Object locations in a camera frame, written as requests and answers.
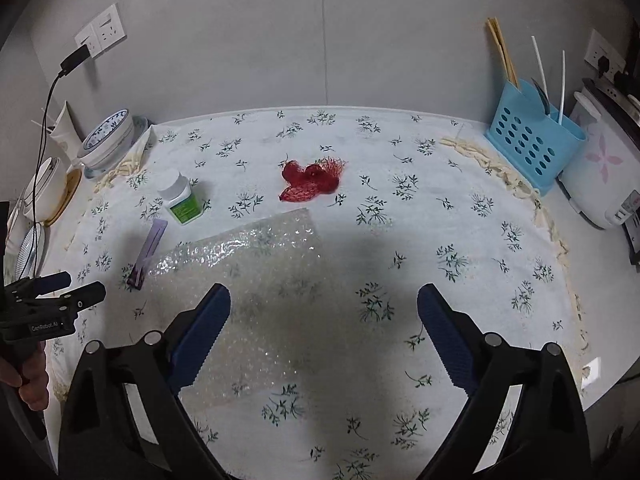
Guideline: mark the white straw right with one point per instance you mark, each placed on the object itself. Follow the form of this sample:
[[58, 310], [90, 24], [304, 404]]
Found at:
[[563, 89]]

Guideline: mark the blue utensil holder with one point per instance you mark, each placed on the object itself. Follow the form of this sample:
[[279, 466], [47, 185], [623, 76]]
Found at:
[[535, 144]]

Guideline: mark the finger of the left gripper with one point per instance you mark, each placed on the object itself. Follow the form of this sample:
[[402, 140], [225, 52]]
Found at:
[[71, 303], [31, 288]]

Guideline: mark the white wall socket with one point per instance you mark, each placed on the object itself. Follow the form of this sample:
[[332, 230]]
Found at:
[[102, 33]]

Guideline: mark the right wall socket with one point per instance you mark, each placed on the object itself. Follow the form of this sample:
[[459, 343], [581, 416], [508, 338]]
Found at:
[[598, 47]]

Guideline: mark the white green pill bottle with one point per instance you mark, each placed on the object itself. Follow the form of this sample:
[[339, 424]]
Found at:
[[177, 195]]

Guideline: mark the wooden trivet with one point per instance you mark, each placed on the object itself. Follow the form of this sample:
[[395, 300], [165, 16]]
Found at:
[[73, 179]]

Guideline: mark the wooden chopsticks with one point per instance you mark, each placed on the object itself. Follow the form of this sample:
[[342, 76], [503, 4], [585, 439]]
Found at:
[[508, 66]]

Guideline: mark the clear bubble wrap sheet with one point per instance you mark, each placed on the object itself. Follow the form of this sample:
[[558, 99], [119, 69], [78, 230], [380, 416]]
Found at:
[[278, 282]]

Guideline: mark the white straw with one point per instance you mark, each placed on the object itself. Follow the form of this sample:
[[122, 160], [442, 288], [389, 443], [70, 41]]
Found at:
[[563, 89], [540, 65]]

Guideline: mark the white rice cooker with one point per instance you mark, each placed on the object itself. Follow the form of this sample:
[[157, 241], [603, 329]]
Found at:
[[602, 179]]

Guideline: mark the white paper cup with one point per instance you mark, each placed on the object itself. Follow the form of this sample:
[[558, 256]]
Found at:
[[65, 134]]

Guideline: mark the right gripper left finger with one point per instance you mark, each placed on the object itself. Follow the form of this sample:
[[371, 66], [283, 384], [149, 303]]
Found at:
[[193, 333]]

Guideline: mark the red mesh net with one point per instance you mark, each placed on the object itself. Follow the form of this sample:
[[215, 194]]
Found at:
[[306, 183]]

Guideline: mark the blue white patterned bowl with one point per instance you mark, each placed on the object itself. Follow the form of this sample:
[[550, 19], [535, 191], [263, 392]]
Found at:
[[104, 141]]

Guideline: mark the striped blue plate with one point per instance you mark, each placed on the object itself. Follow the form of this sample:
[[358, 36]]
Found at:
[[30, 254]]

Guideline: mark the white straw left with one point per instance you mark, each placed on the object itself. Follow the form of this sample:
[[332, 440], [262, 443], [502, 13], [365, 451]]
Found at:
[[540, 65]]

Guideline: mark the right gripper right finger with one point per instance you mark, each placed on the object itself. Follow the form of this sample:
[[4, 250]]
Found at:
[[446, 330]]

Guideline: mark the white floral tablecloth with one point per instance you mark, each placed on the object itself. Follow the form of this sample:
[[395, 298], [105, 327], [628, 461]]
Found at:
[[323, 224]]

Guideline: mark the person's left hand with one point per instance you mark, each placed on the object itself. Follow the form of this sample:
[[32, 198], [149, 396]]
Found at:
[[31, 380]]

